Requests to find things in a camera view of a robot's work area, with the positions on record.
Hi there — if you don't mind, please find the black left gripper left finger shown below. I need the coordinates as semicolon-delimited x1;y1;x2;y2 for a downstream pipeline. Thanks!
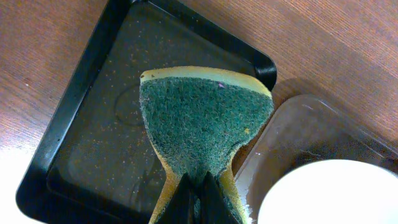
156;174;195;224

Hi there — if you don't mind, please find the black rectangular tray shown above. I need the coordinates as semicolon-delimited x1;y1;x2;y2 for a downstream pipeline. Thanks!
16;0;277;223

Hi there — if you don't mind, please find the brown serving tray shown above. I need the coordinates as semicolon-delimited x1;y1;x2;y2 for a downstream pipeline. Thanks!
235;95;397;223

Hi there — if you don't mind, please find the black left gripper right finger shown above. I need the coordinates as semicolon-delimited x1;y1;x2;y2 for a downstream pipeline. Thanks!
199;172;238;224

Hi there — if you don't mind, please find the green yellow sponge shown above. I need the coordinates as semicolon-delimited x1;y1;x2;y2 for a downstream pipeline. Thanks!
139;66;274;223

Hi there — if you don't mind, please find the white plate with sauce smear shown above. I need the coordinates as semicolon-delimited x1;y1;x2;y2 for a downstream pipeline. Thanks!
257;160;397;224

